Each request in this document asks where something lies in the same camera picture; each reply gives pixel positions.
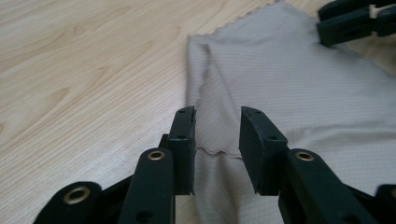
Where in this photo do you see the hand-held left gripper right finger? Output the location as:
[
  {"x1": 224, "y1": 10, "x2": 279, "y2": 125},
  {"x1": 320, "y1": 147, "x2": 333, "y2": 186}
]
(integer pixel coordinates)
[{"x1": 238, "y1": 105, "x2": 379, "y2": 224}]

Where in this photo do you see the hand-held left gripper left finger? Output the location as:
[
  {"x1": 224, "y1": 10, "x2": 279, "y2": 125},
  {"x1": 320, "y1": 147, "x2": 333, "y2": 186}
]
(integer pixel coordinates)
[{"x1": 118, "y1": 105, "x2": 198, "y2": 224}]

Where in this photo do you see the beige cloth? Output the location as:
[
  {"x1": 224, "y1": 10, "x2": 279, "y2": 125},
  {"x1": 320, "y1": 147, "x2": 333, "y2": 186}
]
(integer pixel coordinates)
[{"x1": 185, "y1": 0, "x2": 396, "y2": 224}]

